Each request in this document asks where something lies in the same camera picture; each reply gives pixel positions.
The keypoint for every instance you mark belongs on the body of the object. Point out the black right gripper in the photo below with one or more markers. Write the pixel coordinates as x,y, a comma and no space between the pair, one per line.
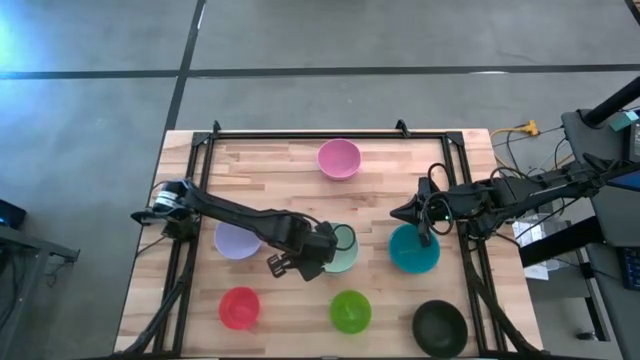
437,210

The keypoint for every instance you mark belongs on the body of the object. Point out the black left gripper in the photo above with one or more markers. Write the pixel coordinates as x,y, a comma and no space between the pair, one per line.
320,242

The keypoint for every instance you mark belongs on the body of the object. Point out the mint green bowl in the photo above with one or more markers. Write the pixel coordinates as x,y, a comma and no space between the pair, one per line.
345,260

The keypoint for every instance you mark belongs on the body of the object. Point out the teal bowl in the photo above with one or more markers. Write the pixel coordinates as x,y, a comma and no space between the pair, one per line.
412,255

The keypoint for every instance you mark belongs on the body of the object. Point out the green translucent bowl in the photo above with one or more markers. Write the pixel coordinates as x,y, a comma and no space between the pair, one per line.
350,312

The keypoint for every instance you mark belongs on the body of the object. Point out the red-orange translucent bowl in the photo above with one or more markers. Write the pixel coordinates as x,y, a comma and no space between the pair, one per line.
239,308

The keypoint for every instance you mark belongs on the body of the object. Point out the lavender bowl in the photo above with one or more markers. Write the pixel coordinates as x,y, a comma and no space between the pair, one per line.
232,242

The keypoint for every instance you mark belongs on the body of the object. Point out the pink bowl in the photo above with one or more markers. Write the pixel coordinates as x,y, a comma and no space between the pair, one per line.
339,159

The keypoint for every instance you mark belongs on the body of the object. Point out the black bowl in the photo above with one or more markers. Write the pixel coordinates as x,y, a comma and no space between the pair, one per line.
440,328

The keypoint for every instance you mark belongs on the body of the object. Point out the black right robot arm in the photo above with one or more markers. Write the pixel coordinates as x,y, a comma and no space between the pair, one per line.
520,192

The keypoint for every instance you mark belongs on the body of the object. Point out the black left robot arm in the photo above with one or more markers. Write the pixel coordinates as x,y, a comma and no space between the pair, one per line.
235,215

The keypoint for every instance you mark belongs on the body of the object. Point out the white paper sheet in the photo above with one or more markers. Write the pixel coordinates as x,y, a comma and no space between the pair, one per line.
537,272
530,232

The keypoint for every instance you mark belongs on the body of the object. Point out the black desk support bar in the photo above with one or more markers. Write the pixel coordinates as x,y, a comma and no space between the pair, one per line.
560,243

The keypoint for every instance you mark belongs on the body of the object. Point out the grey desk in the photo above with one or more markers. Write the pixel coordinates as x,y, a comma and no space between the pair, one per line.
617,220

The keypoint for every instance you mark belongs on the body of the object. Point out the small black floor object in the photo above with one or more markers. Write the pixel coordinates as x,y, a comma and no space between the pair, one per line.
586,335

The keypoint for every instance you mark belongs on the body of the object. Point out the blue-screen tablet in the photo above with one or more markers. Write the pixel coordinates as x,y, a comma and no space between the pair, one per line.
627,181

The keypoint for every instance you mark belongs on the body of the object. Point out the black pole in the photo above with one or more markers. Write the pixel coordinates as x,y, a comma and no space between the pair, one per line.
612,102

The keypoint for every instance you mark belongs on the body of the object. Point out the black keyboard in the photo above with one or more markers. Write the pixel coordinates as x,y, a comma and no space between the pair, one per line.
632,270

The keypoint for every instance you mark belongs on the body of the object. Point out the small teal box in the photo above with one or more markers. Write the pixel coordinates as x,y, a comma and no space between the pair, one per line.
625,121

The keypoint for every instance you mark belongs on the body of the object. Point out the grey metal table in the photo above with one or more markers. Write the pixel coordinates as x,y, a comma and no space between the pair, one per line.
30,244

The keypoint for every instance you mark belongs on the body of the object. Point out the black box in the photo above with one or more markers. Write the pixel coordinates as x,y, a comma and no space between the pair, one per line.
12,215

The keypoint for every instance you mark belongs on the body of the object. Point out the black aluminium table frame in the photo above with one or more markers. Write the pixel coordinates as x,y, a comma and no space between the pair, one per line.
325,135

